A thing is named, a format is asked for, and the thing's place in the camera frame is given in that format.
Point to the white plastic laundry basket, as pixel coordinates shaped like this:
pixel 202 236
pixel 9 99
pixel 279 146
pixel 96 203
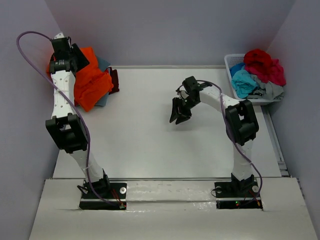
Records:
pixel 231 60

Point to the grey-blue folded shirt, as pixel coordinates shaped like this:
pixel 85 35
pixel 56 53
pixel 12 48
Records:
pixel 103 66

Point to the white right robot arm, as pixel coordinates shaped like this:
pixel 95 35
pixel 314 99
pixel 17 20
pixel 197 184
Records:
pixel 241 126

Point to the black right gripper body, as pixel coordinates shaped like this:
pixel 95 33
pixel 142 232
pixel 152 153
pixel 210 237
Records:
pixel 188 102

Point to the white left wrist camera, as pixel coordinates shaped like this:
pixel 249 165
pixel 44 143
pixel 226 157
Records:
pixel 59 36

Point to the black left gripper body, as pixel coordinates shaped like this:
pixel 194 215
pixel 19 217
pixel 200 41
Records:
pixel 70 54

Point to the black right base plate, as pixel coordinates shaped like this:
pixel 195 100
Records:
pixel 228 199

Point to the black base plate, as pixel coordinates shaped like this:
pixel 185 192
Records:
pixel 228 199
pixel 113 199

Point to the orange folded shirt on pile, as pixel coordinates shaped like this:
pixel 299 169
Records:
pixel 48 70

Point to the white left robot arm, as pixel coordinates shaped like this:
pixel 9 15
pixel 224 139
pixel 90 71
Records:
pixel 66 126

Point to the dark maroon folded shirt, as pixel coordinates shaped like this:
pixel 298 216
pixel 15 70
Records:
pixel 114 79

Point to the red shirt in basket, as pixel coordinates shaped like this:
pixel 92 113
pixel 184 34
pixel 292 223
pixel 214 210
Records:
pixel 257 60

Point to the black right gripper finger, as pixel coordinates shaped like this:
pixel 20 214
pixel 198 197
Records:
pixel 175 110
pixel 180 118

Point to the teal shirt in basket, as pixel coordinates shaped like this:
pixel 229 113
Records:
pixel 241 81

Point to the grey shirt in basket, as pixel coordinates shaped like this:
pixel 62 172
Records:
pixel 266 91

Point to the orange t shirt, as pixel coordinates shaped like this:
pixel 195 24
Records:
pixel 90 82

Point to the magenta shirt in basket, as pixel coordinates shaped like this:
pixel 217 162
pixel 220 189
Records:
pixel 275 73

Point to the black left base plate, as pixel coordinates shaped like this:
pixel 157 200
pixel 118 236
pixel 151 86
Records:
pixel 113 199

